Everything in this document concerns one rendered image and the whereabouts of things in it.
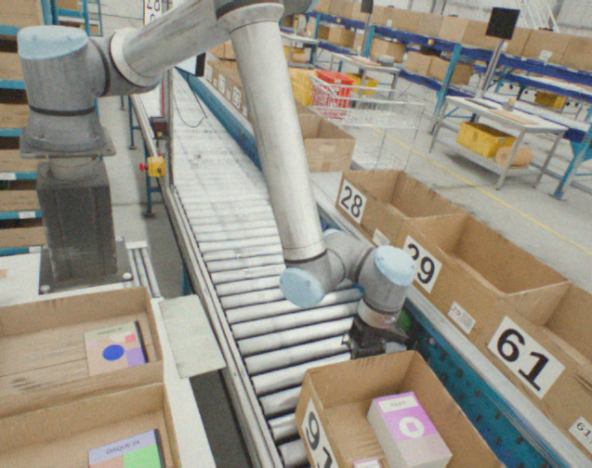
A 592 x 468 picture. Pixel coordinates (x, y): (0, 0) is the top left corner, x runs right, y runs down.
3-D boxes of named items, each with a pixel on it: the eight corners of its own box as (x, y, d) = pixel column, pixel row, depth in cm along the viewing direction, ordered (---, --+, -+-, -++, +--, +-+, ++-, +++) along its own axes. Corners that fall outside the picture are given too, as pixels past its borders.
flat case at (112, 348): (91, 394, 91) (90, 389, 90) (83, 336, 105) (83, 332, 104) (152, 376, 98) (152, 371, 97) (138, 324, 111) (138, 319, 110)
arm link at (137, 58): (70, 46, 109) (275, -99, 64) (125, 47, 122) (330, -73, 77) (90, 103, 113) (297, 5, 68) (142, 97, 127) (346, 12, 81)
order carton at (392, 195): (333, 208, 165) (341, 170, 156) (389, 203, 177) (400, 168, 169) (388, 262, 135) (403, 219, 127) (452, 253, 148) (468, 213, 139)
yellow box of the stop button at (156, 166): (144, 171, 185) (143, 156, 182) (163, 170, 189) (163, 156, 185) (148, 184, 174) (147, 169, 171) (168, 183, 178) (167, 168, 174)
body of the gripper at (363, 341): (338, 345, 98) (349, 309, 92) (367, 338, 102) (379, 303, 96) (354, 370, 93) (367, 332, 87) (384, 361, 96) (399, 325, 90)
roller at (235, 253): (196, 257, 149) (197, 250, 145) (317, 243, 171) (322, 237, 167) (198, 268, 147) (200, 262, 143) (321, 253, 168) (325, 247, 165)
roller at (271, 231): (190, 232, 154) (192, 244, 153) (309, 222, 176) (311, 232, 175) (189, 237, 159) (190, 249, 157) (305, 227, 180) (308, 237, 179)
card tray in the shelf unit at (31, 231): (-23, 249, 190) (-29, 231, 185) (-12, 218, 213) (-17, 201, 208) (73, 240, 208) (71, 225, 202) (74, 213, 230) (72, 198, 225)
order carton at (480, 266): (388, 262, 135) (402, 218, 127) (452, 253, 148) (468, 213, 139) (473, 346, 106) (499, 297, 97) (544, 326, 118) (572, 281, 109)
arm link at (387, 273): (383, 238, 89) (426, 256, 84) (369, 281, 95) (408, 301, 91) (364, 253, 82) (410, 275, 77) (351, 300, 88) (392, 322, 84)
